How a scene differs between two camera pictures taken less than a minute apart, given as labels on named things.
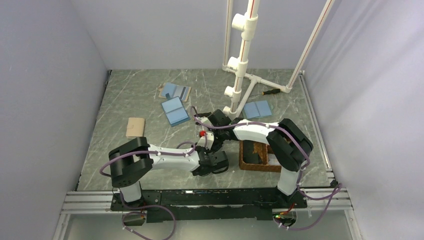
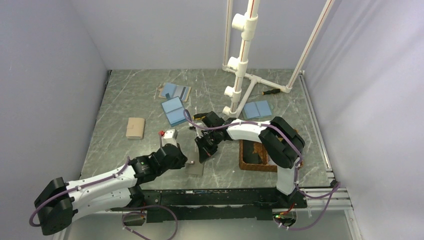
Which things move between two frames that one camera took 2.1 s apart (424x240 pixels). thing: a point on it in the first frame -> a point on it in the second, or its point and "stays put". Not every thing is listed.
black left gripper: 208,151 -> 181,160
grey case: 175,90 stays put
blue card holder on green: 257,109 stays put
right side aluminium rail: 328,168 stays put
